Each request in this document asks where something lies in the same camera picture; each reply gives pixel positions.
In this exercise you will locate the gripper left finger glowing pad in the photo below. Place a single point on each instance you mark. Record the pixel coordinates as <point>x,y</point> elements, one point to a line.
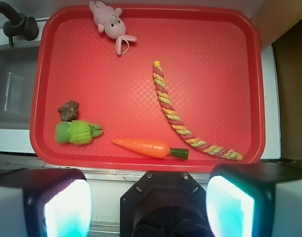
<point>44,203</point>

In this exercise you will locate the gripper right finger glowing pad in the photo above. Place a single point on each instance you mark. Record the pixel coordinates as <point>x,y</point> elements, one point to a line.
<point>255,200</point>

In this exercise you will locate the brown rock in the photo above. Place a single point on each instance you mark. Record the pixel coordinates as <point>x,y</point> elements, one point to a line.
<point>69,111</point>

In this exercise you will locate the green plush turtle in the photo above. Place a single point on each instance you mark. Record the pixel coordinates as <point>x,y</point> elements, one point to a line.
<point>77,132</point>

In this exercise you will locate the black mounting block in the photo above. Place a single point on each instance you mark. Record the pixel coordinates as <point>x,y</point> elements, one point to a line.
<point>164,204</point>

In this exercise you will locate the orange plastic carrot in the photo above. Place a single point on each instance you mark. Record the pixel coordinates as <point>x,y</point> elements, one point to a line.
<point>152,148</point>

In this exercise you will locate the grey sink basin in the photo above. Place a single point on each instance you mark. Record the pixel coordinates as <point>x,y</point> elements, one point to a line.
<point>17,77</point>

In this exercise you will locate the red plastic tray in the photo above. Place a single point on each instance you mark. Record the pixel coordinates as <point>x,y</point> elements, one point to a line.
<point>212,67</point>

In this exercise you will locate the brown cardboard panel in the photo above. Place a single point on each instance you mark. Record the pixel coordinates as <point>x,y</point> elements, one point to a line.
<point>288,59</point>

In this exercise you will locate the grey faucet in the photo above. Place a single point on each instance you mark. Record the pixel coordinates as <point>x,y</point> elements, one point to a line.
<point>18,24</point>

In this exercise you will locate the pink plush bunny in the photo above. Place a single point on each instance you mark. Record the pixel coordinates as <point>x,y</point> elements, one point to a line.
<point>108,21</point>

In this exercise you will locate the multicolour twisted rope toy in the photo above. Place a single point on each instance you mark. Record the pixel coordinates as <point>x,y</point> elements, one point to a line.
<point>178,126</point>

